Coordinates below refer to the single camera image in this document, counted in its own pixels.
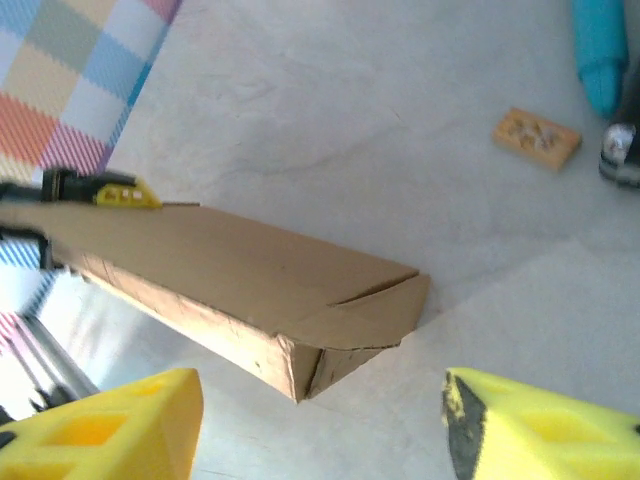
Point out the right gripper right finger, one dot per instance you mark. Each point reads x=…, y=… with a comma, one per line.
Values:
x=550, y=430

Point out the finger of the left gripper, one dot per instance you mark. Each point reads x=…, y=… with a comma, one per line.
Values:
x=115, y=192
x=25, y=250

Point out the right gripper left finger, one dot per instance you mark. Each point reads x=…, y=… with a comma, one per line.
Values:
x=100, y=430

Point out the brown cardboard paper box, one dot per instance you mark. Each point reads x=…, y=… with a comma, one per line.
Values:
x=225, y=270

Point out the black hard case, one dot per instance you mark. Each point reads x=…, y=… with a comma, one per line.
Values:
x=622, y=150

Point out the teal marker pen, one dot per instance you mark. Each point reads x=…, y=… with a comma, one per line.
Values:
x=600, y=50

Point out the left aluminium corner post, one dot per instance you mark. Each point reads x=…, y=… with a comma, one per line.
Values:
x=55, y=360

